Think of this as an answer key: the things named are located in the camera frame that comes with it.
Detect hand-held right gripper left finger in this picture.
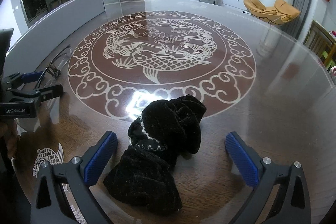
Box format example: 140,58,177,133
30,131,118,224

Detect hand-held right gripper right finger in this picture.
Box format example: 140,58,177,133
225,132,311,224

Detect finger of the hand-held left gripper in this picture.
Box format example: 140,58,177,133
3,71,45,89
8,84,64,104

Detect clear frame eyeglasses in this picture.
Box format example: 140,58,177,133
34,44,72,94

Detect white storage box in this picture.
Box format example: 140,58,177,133
5,0,106,67

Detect black velvet cloth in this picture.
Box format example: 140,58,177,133
103,95,208,216

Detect brown wooden patterned desktop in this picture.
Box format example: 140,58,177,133
5,0,336,224

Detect person's left hand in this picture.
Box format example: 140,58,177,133
3,119,21,161

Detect wooden chair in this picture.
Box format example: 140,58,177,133
306,20,336,68

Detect orange lounge chair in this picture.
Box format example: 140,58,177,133
243,0,301,26

